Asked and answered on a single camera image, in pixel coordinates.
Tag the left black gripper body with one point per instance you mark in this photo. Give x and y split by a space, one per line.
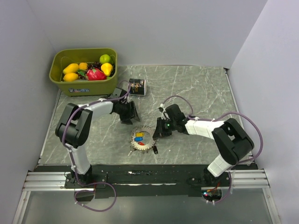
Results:
124 109

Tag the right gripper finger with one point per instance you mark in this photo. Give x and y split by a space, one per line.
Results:
157 132
167 134

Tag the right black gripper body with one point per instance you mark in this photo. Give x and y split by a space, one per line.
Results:
167 125

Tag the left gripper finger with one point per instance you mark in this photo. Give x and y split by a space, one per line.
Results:
126 121
134 114

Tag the large silver keyring with rings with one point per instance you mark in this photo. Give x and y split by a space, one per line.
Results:
141 139

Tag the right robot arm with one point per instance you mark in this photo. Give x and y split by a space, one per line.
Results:
232 141

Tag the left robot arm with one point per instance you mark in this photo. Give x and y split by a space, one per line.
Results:
74 126

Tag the black paper cup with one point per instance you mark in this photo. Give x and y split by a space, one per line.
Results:
138 87

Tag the yellow pear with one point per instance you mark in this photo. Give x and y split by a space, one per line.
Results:
107 69

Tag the red dragon fruit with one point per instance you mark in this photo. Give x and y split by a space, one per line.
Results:
95 75

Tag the dark cherries bunch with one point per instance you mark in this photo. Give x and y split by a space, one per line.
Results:
82 73

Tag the green lime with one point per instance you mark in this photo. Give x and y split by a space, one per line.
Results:
105 58

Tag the small orange fruit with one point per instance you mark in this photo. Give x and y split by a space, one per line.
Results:
83 66

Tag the yellow mango lower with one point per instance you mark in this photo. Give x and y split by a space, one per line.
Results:
70 77

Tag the yellow mango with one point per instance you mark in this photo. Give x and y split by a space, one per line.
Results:
71 68
70 77

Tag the yellow mango upper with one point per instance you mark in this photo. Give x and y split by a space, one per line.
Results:
71 68

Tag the olive green plastic bin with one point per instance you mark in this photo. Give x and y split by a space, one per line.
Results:
83 87

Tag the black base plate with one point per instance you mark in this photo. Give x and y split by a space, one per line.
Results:
147 180

